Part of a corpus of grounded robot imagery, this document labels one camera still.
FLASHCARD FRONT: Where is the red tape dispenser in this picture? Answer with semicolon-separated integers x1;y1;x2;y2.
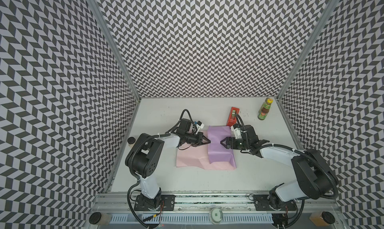
227;107;240;127

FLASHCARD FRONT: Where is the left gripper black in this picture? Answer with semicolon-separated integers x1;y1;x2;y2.
185;132;212;147

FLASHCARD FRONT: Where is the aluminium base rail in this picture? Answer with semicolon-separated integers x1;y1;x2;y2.
91;191;341;213

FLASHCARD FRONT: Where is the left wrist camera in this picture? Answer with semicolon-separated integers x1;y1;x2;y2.
179;119;205;134

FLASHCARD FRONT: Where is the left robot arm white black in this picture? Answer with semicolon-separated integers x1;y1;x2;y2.
125;132;211;209

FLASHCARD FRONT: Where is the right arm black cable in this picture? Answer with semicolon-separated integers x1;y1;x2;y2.
269;144;340;200

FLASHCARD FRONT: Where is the pink wrapping paper sheet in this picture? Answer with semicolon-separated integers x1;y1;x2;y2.
176;126;237;171

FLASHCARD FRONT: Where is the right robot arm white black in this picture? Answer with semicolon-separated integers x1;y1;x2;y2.
220;124;339;210

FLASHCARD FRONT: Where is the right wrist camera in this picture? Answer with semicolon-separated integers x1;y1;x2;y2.
231;125;242;139

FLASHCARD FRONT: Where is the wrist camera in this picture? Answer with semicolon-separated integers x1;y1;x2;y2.
179;119;205;134
231;125;242;139

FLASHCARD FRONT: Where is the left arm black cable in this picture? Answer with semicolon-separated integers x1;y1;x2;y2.
126;180;160;229

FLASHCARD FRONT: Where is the corner jar black lid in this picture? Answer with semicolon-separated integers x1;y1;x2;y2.
310;211;336;227
89;212;112;226

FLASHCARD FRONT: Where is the round white button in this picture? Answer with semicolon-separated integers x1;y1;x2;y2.
209;208;224;225

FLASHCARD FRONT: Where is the small jar black lid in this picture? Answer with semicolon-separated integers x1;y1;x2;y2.
127;137;136;148

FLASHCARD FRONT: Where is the right corner jar black lid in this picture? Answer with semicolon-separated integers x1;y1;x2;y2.
310;211;336;227

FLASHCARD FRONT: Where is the green sauce bottle yellow cap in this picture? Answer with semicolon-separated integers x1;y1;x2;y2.
258;98;274;120

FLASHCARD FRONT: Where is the left corner jar black lid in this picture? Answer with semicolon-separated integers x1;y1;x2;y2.
89;212;112;226

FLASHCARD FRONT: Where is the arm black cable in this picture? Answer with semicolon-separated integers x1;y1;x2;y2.
126;180;160;229
269;144;340;200

